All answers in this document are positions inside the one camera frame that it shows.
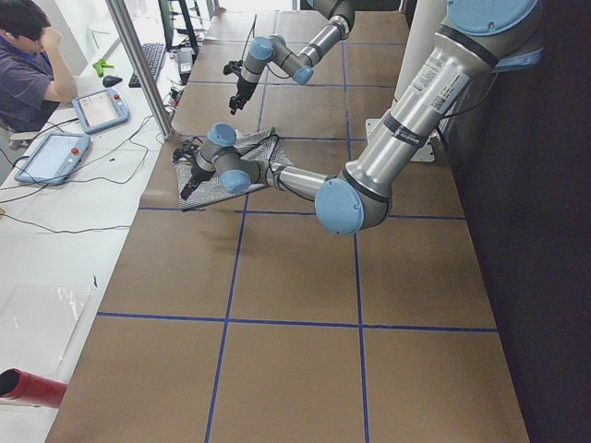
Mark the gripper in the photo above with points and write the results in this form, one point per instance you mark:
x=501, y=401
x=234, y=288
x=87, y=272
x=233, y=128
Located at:
x=198, y=173
x=243, y=86

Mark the blue white striped shirt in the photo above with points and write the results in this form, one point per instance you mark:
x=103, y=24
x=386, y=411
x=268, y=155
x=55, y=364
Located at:
x=263, y=146

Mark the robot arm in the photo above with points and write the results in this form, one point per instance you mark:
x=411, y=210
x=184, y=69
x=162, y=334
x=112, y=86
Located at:
x=260, y=51
x=474, y=38

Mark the black keyboard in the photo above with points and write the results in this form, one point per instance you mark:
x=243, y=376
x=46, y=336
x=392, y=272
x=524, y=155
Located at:
x=154, y=54

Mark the upper teach pendant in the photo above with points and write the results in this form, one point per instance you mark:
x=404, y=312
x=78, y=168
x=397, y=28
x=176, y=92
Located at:
x=100, y=110

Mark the teach pendant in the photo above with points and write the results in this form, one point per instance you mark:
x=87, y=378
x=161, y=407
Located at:
x=54, y=160
x=100, y=110

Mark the black computer mouse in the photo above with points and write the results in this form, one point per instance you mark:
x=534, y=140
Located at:
x=110, y=81

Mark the lower teach pendant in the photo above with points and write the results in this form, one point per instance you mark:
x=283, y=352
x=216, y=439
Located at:
x=54, y=160

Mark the green clamp tool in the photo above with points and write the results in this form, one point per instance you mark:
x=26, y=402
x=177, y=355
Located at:
x=100, y=66

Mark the seated person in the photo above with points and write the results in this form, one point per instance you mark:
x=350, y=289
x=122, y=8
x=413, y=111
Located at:
x=35, y=78

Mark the clear plastic bag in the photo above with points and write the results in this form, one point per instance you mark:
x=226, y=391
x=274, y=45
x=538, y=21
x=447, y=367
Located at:
x=37, y=324

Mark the red cylinder tube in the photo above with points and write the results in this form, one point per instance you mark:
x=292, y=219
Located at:
x=23, y=386

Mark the aluminium frame post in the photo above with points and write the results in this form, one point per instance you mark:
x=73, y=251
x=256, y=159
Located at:
x=129, y=38

